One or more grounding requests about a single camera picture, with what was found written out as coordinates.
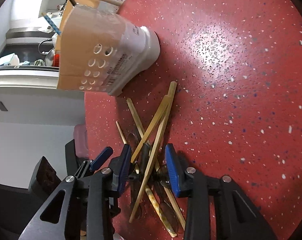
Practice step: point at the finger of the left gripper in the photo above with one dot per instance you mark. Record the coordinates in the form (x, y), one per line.
(98, 162)

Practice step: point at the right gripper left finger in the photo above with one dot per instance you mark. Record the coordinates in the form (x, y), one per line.
(86, 201)

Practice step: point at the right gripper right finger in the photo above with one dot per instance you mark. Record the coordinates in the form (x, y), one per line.
(236, 216)

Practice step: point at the light bamboo chopstick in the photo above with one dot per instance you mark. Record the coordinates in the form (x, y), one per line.
(149, 167)

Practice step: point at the thin short bamboo chopstick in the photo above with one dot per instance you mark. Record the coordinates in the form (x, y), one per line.
(121, 133)

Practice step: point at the pink plastic stool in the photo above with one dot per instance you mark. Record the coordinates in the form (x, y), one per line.
(80, 136)

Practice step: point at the dark transparent plastic spoon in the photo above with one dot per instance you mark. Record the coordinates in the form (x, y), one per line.
(162, 183)

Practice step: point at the patterned bamboo chopstick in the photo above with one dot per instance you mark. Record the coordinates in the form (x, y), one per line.
(135, 184)

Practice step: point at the bamboo chopstick long diagonal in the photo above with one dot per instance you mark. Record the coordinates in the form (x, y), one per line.
(168, 192)

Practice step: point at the bamboo chopstick upper crossing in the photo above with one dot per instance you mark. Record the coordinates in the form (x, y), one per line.
(155, 120)

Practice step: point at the beige plastic utensil holder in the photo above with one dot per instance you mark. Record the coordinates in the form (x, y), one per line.
(102, 51)

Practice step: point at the red plastic basket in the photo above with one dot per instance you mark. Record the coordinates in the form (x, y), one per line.
(56, 60)

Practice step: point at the metal bowl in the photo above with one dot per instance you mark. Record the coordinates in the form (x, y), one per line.
(49, 58)

